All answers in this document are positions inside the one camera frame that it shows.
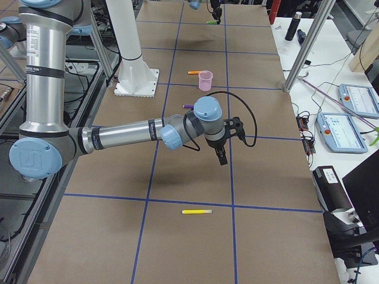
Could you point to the pink mesh pen holder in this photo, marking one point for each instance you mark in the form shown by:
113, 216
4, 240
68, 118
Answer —
205, 78

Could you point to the white camera pillar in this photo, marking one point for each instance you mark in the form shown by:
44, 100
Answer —
135, 78

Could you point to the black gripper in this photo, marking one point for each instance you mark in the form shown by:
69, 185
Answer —
215, 144
217, 9

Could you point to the orange highlighter pen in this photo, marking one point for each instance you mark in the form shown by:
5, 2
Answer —
194, 72

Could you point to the black monitor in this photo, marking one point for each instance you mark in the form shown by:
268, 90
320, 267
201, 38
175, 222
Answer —
361, 185

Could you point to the teach pendant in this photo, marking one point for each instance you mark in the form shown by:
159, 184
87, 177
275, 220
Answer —
340, 133
362, 100

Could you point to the far teach pendant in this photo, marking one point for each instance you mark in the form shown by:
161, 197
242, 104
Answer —
362, 100

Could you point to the yellow highlighter pen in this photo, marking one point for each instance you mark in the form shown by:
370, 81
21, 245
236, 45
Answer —
196, 211

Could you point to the aluminium frame post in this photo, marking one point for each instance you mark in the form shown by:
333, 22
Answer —
315, 28

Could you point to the near teach pendant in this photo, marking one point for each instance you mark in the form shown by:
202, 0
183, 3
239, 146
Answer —
340, 133

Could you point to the black box device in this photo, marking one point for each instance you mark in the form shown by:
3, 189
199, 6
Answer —
330, 191

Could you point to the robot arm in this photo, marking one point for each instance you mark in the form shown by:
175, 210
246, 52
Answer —
195, 4
46, 143

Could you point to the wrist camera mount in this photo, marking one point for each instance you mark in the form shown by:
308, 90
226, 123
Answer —
234, 127

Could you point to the black water bottle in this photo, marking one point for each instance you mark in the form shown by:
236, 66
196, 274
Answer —
293, 26

